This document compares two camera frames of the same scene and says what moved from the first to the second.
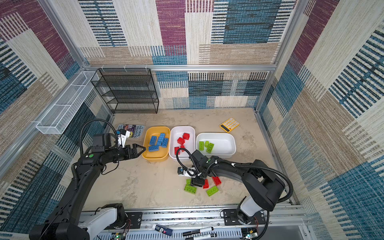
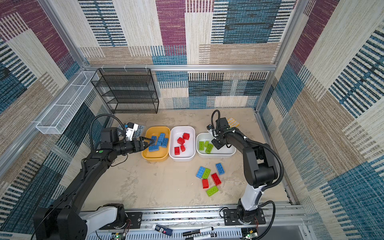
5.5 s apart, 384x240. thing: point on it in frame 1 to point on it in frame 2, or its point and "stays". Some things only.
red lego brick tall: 186,136 stays
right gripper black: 196,182 to 216,144
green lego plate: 201,145 stays
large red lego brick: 181,141 stays
